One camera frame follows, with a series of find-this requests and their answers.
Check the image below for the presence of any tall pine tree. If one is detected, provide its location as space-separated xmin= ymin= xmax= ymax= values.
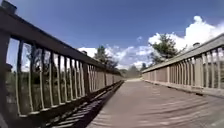
xmin=147 ymin=33 xmax=181 ymax=66
xmin=93 ymin=45 xmax=119 ymax=70

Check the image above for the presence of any distant wood of trees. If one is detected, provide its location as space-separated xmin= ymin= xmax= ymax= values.
xmin=118 ymin=62 xmax=149 ymax=80

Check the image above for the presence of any wooden plank bridge deck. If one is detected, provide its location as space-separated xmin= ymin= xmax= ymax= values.
xmin=43 ymin=79 xmax=224 ymax=128

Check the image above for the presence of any wooden railing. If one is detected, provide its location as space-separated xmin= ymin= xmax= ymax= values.
xmin=141 ymin=33 xmax=224 ymax=99
xmin=0 ymin=0 xmax=125 ymax=128

